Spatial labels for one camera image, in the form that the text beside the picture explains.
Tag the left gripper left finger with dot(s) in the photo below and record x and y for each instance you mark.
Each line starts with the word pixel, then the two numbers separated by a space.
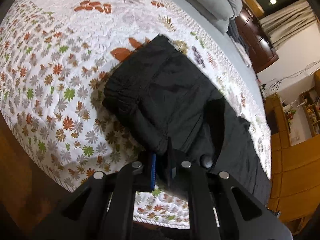
pixel 148 180

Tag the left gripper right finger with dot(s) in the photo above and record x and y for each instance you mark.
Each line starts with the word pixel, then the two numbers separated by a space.
pixel 175 173

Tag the black pants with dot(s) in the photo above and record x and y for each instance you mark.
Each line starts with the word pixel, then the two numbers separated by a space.
pixel 166 102

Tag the wooden shelf cabinet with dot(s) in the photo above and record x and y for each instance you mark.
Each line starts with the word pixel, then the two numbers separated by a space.
pixel 294 156

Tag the dark wooden headboard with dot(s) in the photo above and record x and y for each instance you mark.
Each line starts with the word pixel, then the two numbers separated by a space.
pixel 260 50

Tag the floral white quilt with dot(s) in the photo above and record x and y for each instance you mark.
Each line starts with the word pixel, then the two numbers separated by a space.
pixel 56 56

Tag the beige curtain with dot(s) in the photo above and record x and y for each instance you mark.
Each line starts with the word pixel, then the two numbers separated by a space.
pixel 285 23

